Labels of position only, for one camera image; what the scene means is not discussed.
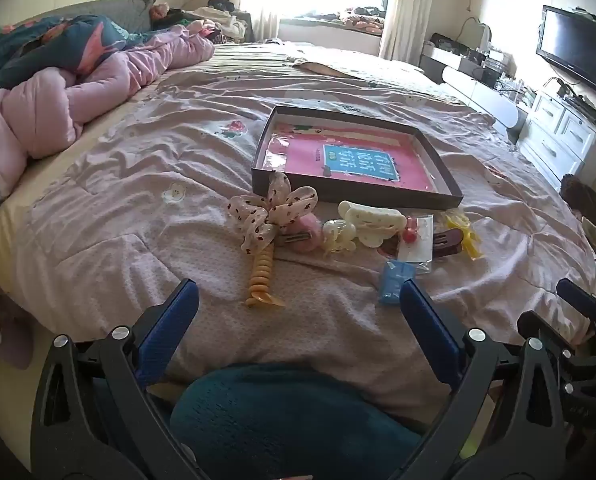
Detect yellow hair rings packet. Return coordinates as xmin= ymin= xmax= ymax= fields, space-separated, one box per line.
xmin=440 ymin=210 xmax=480 ymax=261

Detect heart-shaped mirror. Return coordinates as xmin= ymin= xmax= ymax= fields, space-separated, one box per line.
xmin=460 ymin=16 xmax=494 ymax=53

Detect cream scalloped hair claw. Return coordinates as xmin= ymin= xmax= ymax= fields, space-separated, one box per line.
xmin=338 ymin=200 xmax=408 ymax=248

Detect polka-dot bow hair clip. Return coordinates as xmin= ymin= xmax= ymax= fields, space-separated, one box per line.
xmin=228 ymin=172 xmax=320 ymax=253

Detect pink pompom hair clip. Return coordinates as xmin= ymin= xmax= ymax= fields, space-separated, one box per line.
xmin=277 ymin=214 xmax=324 ymax=253

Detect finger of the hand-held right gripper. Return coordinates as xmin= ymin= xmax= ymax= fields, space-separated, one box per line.
xmin=556 ymin=278 xmax=596 ymax=321
xmin=517 ymin=310 xmax=579 ymax=357

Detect dark cardboard box pink lining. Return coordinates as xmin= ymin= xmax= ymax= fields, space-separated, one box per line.
xmin=250 ymin=105 xmax=465 ymax=210

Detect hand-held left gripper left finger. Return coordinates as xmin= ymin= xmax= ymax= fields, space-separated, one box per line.
xmin=30 ymin=277 xmax=201 ymax=480

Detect grey pillow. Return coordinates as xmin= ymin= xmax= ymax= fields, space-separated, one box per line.
xmin=60 ymin=0 xmax=157 ymax=33

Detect black and white desk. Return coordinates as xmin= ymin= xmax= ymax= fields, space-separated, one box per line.
xmin=420 ymin=32 xmax=484 ymax=81

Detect pearl white hair claw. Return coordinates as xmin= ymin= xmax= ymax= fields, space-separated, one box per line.
xmin=322 ymin=219 xmax=357 ymax=261

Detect pink floral quilt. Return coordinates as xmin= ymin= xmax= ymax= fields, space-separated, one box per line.
xmin=0 ymin=14 xmax=216 ymax=209

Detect beige folded blanket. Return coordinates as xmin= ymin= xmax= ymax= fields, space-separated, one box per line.
xmin=288 ymin=50 xmax=474 ymax=106

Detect black flat television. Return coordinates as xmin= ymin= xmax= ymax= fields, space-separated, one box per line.
xmin=536 ymin=5 xmax=596 ymax=96

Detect clear packet of hair ties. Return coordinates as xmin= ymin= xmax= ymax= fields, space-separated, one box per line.
xmin=397 ymin=214 xmax=435 ymax=275

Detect brown hair clip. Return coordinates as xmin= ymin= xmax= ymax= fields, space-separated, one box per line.
xmin=430 ymin=228 xmax=465 ymax=261

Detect person's teal trouser leg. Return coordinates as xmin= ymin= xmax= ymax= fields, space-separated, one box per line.
xmin=169 ymin=364 xmax=424 ymax=480

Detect brown plush toy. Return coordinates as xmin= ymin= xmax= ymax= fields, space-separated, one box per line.
xmin=560 ymin=174 xmax=596 ymax=221

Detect cream curtain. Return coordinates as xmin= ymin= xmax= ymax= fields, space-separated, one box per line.
xmin=378 ymin=0 xmax=434 ymax=63

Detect clothes on window sill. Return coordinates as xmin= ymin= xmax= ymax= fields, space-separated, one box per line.
xmin=338 ymin=6 xmax=385 ymax=31

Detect pile of clothes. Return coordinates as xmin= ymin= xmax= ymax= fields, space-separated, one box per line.
xmin=178 ymin=0 xmax=254 ymax=43

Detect blue packet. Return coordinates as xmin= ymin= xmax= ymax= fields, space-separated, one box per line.
xmin=376 ymin=260 xmax=417 ymax=306

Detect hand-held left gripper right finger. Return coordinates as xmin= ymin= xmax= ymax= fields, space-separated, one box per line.
xmin=399 ymin=278 xmax=574 ymax=480

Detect white drawer dresser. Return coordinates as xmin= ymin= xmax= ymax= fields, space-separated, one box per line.
xmin=518 ymin=89 xmax=596 ymax=181

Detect clear cosmetics organizer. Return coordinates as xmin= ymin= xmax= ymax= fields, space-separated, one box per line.
xmin=495 ymin=72 xmax=539 ymax=108

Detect white rounded dressing table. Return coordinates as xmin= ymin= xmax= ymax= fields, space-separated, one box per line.
xmin=442 ymin=67 xmax=520 ymax=136

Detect orange spiral hair tie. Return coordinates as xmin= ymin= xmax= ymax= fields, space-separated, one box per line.
xmin=244 ymin=245 xmax=286 ymax=309

